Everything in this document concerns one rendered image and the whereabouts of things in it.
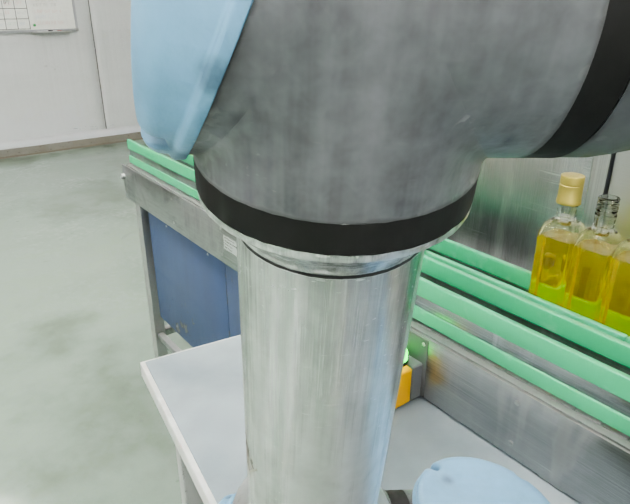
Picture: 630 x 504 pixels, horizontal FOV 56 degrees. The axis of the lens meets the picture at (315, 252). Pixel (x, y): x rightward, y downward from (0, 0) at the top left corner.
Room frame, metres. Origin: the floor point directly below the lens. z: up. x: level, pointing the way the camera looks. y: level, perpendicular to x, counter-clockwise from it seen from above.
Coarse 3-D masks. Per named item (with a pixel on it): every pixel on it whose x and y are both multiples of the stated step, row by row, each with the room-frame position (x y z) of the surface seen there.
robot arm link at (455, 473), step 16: (432, 464) 0.37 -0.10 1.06; (448, 464) 0.37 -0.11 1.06; (464, 464) 0.37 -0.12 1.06; (480, 464) 0.37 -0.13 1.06; (496, 464) 0.37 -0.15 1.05; (432, 480) 0.35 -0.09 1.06; (448, 480) 0.35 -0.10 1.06; (464, 480) 0.35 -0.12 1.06; (480, 480) 0.35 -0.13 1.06; (496, 480) 0.35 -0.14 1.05; (512, 480) 0.36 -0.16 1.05; (400, 496) 0.35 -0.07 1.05; (416, 496) 0.33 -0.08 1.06; (432, 496) 0.33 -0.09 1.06; (448, 496) 0.33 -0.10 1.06; (464, 496) 0.33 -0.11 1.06; (480, 496) 0.34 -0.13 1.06; (496, 496) 0.34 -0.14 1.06; (512, 496) 0.34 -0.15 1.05; (528, 496) 0.34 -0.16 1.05
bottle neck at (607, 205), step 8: (600, 200) 0.80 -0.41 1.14; (608, 200) 0.79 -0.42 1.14; (616, 200) 0.79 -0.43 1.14; (600, 208) 0.80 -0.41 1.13; (608, 208) 0.79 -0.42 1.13; (616, 208) 0.79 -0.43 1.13; (600, 216) 0.80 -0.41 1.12; (608, 216) 0.79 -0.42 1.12; (616, 216) 0.79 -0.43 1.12; (600, 224) 0.80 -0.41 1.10; (608, 224) 0.79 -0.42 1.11
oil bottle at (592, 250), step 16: (576, 240) 0.81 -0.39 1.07; (592, 240) 0.79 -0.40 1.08; (608, 240) 0.78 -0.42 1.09; (576, 256) 0.80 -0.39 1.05; (592, 256) 0.78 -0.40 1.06; (608, 256) 0.77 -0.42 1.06; (576, 272) 0.80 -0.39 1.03; (592, 272) 0.78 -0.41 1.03; (576, 288) 0.79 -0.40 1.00; (592, 288) 0.78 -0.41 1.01; (576, 304) 0.79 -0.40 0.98; (592, 304) 0.77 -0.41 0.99
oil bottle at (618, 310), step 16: (624, 240) 0.77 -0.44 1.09; (624, 256) 0.75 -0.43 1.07; (608, 272) 0.77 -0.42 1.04; (624, 272) 0.75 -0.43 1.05; (608, 288) 0.76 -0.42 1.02; (624, 288) 0.74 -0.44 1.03; (608, 304) 0.76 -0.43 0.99; (624, 304) 0.74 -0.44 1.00; (608, 320) 0.75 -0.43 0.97; (624, 320) 0.73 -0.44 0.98
